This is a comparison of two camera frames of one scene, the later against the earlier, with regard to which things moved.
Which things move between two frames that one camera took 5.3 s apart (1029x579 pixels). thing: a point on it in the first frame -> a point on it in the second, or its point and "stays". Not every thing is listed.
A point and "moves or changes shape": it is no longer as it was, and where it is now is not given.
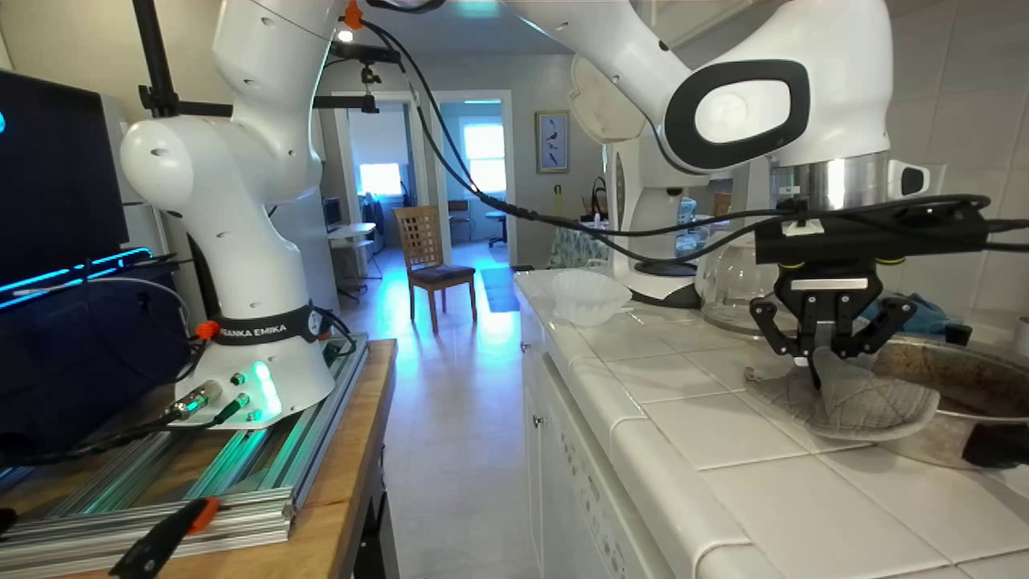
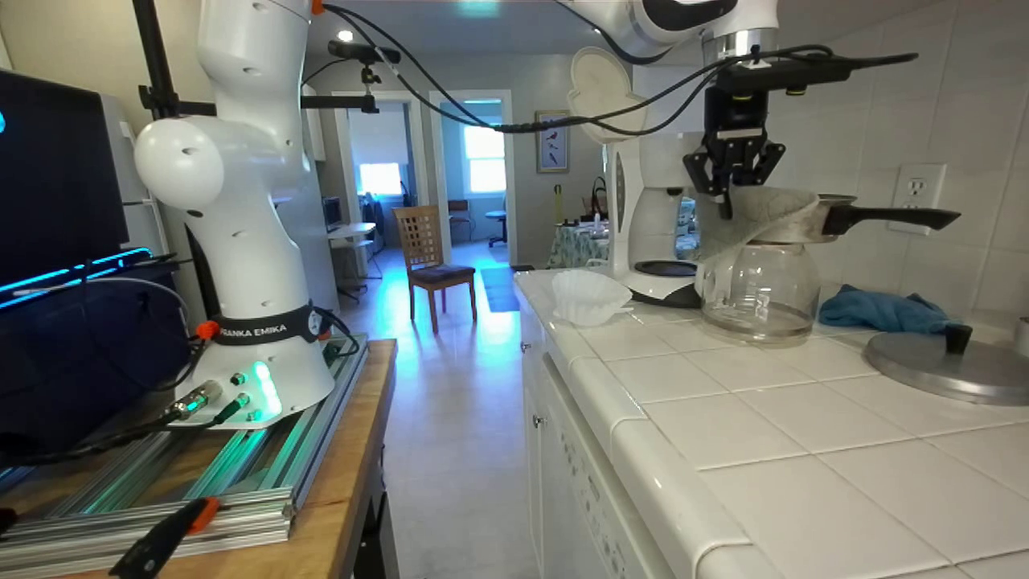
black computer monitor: x=58 y=184 stays
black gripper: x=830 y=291 -> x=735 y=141
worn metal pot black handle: x=979 y=387 moves or changes shape
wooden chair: x=427 y=269 stays
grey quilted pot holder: x=848 y=404 moves or changes shape
